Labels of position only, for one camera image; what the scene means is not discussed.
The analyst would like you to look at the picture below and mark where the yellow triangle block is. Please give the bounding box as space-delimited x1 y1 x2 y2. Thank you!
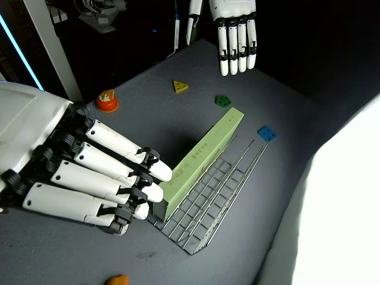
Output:
172 80 190 94

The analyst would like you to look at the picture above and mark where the orange toy chicken drumstick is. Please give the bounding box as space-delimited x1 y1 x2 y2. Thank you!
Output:
106 274 130 285

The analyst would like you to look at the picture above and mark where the white cable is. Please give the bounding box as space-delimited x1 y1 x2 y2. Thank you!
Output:
166 0 182 59

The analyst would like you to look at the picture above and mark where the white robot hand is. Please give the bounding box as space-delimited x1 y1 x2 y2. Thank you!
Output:
185 0 258 77
0 81 173 236

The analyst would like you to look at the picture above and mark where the orange toy cake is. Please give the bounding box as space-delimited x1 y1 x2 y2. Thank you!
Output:
95 88 119 113

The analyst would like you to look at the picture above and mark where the grey table cloth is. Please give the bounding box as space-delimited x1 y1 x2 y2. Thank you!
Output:
0 38 336 285

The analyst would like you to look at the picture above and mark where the wire metal rack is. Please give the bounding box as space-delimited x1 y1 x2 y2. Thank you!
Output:
148 135 271 255

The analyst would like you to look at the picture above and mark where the green pentagon block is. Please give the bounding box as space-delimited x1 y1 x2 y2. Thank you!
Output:
214 94 233 109

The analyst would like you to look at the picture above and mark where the white background machine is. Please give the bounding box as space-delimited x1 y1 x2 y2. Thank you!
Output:
74 0 128 35

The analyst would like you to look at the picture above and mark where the blue four-hole square block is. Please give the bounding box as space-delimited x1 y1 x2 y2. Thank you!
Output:
256 126 278 143

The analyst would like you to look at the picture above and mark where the white pillar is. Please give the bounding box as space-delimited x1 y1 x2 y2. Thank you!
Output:
23 0 84 103

